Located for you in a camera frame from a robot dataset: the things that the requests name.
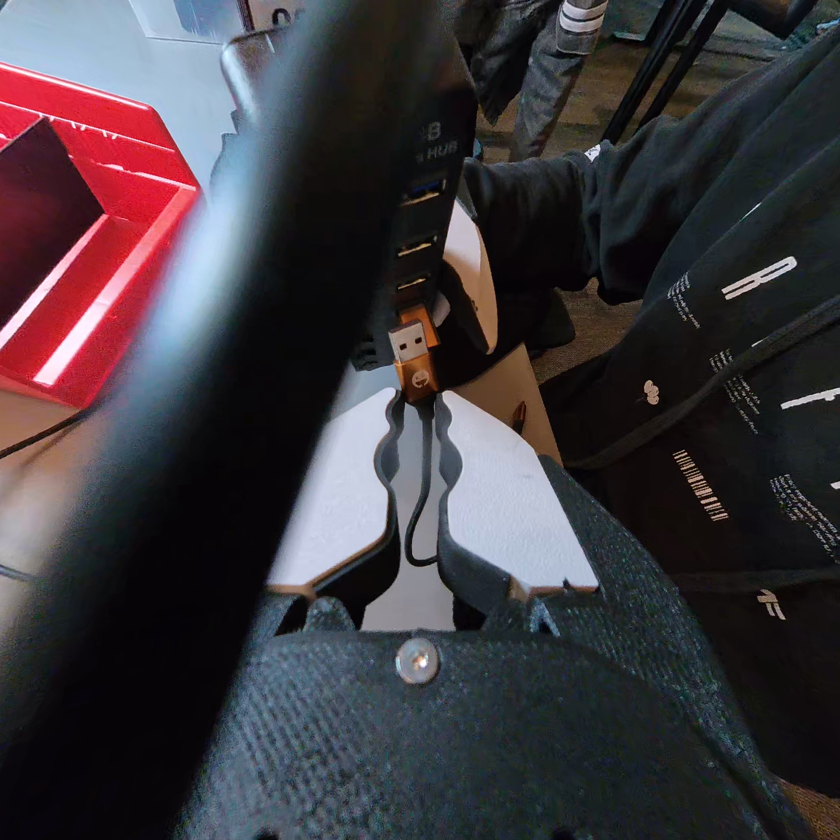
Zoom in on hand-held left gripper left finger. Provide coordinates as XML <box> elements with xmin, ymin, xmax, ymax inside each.
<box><xmin>266</xmin><ymin>387</ymin><xmax>403</xmax><ymax>630</ymax></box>

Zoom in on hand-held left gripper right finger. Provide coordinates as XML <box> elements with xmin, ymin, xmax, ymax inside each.
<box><xmin>435</xmin><ymin>392</ymin><xmax>601</xmax><ymax>630</ymax></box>

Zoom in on copper plug usb cable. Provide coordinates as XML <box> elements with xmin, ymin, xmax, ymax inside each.
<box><xmin>387</xmin><ymin>305</ymin><xmax>441</xmax><ymax>568</ymax></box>

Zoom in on black usb hub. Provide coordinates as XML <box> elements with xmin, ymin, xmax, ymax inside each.
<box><xmin>220</xmin><ymin>0</ymin><xmax>478</xmax><ymax>368</ymax></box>

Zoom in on person's right forearm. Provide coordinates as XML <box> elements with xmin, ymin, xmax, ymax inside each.
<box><xmin>459</xmin><ymin>26</ymin><xmax>840</xmax><ymax>309</ymax></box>

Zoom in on black metal chair legs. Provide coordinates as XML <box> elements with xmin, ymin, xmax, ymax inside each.
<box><xmin>600</xmin><ymin>0</ymin><xmax>821</xmax><ymax>144</ymax></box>

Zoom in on red plastic bin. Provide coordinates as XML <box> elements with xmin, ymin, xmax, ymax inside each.
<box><xmin>0</xmin><ymin>62</ymin><xmax>202</xmax><ymax>411</ymax></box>

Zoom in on clear plastic bin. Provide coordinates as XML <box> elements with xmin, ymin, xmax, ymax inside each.
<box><xmin>128</xmin><ymin>0</ymin><xmax>263</xmax><ymax>46</ymax></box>

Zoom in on thick black hub cable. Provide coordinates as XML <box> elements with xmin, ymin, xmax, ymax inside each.
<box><xmin>0</xmin><ymin>0</ymin><xmax>460</xmax><ymax>840</ymax></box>

